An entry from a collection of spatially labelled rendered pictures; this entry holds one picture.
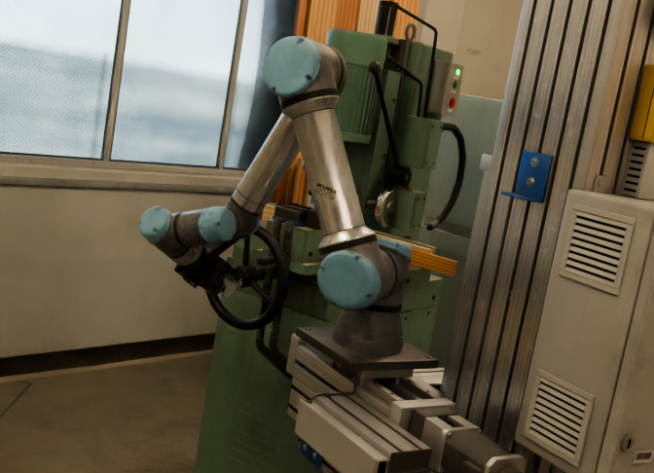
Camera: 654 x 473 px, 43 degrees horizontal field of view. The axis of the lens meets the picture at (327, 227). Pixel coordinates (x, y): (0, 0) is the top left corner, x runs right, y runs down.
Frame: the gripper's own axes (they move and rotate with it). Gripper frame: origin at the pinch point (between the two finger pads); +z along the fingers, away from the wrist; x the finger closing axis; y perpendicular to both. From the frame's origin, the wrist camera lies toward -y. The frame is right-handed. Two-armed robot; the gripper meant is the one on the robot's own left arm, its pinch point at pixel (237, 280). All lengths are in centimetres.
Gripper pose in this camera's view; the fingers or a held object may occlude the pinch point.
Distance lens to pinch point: 206.1
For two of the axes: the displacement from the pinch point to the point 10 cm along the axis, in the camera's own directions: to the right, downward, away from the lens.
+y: -4.5, 8.5, -2.7
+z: 4.1, 4.7, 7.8
